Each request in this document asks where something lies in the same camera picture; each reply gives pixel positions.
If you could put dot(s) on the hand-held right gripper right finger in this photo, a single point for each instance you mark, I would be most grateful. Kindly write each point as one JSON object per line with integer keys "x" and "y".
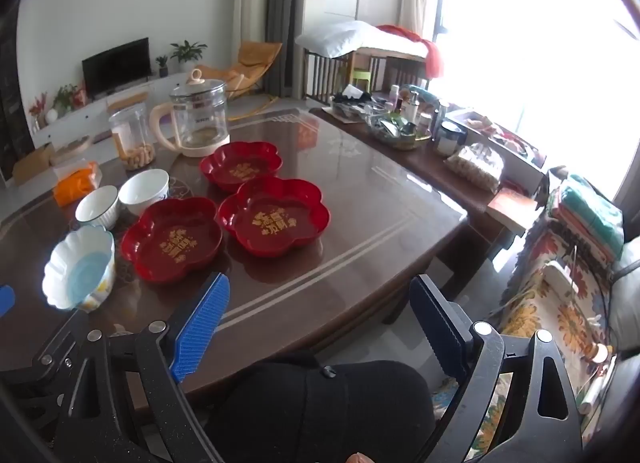
{"x": 440, "y": 328}

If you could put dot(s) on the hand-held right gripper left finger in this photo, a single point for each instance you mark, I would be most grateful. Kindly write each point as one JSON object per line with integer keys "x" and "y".
{"x": 200, "y": 323}

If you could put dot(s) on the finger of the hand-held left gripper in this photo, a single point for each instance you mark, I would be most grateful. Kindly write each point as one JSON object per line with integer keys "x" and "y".
{"x": 50, "y": 340}
{"x": 5, "y": 300}

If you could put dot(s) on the scalloped bowl with blue inside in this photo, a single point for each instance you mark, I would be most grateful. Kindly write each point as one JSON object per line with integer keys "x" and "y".
{"x": 65, "y": 263}

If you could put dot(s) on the red flower-shaped plate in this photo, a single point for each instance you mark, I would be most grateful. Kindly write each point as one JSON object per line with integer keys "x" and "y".
{"x": 225, "y": 163}
{"x": 150, "y": 238}
{"x": 295, "y": 213}

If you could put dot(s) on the white ribbed bowl dark rim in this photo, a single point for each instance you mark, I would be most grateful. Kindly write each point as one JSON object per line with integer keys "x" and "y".
{"x": 95, "y": 208}

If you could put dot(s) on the white bowl blue flower print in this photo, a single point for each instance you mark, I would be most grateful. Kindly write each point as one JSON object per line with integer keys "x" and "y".
{"x": 142, "y": 190}

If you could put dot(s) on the floral sofa blanket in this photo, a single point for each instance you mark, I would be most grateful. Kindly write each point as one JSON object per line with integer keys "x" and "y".
{"x": 525, "y": 253}

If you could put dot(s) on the orange tissue pack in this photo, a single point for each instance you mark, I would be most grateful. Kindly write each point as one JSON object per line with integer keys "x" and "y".
{"x": 75, "y": 185}

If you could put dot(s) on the cardboard box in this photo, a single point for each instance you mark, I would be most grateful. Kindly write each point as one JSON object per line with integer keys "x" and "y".
{"x": 32, "y": 165}

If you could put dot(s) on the brown book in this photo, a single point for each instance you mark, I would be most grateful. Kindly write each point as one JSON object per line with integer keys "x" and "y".
{"x": 511, "y": 208}

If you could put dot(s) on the black knit garment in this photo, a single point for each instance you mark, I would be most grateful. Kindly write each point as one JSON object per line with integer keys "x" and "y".
{"x": 320, "y": 408}

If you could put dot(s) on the clear bag of eggs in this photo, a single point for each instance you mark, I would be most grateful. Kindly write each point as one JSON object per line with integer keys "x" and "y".
{"x": 475, "y": 167}

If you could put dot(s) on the round wooden tray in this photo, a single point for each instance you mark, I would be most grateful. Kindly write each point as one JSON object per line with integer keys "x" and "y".
{"x": 72, "y": 148}

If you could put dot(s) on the white storage box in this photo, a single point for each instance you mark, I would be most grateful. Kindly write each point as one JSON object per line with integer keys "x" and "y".
{"x": 520, "y": 173}

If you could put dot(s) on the grey leather sofa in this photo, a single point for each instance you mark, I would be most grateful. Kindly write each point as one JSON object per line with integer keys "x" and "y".
{"x": 627, "y": 303}

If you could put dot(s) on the metal tin can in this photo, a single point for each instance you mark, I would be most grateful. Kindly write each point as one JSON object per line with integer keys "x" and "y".
{"x": 450, "y": 139}

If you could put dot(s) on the white round vase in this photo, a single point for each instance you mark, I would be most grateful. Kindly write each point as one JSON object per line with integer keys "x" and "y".
{"x": 51, "y": 116}

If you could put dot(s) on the black display cabinet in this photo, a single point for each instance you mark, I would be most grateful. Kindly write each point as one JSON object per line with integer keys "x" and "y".
{"x": 12, "y": 108}

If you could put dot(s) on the stack of folded towels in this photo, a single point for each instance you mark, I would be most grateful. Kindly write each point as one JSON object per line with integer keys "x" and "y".
{"x": 595, "y": 213}

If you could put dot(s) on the red flowers in vase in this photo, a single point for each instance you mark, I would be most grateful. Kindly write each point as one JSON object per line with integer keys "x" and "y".
{"x": 37, "y": 108}

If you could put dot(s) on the clear plastic snack jar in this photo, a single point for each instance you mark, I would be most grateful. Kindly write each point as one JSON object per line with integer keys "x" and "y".
{"x": 130, "y": 133}

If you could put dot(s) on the white television cabinet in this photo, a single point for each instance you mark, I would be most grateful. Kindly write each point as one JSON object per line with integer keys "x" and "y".
{"x": 95, "y": 110}

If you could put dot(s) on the cluster of cosmetic bottles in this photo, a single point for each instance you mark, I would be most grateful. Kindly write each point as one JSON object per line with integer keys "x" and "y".
{"x": 412, "y": 105}

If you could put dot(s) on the wooden top stool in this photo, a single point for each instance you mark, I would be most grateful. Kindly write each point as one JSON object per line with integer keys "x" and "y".
{"x": 127, "y": 100}

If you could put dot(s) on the black tray with tissues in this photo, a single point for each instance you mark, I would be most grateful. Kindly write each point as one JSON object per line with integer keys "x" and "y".
{"x": 352, "y": 105}

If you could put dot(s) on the black flat television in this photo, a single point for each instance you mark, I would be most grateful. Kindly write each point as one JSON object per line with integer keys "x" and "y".
{"x": 115, "y": 65}

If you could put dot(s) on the small potted plant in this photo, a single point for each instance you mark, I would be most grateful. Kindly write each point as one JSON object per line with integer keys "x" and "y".
{"x": 161, "y": 65}

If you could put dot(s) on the green stool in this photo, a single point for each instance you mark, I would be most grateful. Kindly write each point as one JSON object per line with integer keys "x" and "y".
{"x": 363, "y": 78}

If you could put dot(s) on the red cloth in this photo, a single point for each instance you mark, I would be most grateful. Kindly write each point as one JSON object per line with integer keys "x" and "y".
{"x": 432, "y": 60}

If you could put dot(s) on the orange lounge chair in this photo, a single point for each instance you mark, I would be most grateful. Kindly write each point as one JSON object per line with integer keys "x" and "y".
{"x": 255, "y": 60}

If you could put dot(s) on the large leafy potted plant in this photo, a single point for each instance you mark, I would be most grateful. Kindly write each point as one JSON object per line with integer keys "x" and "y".
{"x": 187, "y": 50}

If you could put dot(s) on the white pillow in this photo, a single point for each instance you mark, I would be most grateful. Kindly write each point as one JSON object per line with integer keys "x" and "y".
{"x": 340, "y": 38}

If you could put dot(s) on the grey curtain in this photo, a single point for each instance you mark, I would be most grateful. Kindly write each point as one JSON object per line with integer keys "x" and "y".
{"x": 282, "y": 18}

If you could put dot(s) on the cloth-covered standing air conditioner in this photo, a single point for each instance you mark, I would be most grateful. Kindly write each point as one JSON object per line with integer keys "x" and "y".
{"x": 250, "y": 8}

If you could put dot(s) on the wooden crib frame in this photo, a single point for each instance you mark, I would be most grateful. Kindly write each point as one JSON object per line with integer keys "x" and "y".
{"x": 325, "y": 75}

